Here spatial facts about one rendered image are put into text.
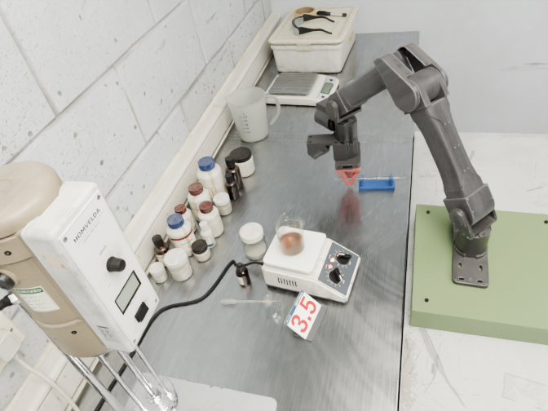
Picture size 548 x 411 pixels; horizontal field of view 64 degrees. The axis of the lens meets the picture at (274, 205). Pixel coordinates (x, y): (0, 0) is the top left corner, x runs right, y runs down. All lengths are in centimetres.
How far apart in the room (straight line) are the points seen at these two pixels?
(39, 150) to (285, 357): 63
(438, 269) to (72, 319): 74
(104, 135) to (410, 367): 82
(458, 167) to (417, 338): 36
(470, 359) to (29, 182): 82
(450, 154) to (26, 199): 73
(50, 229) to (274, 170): 102
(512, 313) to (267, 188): 72
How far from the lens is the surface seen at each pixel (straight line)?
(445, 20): 222
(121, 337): 54
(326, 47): 184
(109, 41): 113
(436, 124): 91
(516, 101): 243
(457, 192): 94
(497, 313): 98
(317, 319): 100
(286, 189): 131
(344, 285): 101
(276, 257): 101
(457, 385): 95
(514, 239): 112
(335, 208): 123
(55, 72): 99
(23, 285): 50
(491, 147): 147
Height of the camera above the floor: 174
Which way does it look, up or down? 42 degrees down
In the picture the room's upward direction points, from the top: 11 degrees counter-clockwise
